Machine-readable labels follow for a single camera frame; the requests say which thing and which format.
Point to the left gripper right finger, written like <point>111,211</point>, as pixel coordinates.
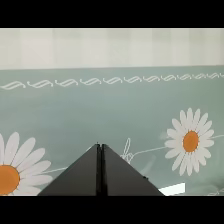
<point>123,176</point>

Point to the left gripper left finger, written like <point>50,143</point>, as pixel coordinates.
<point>80,176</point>

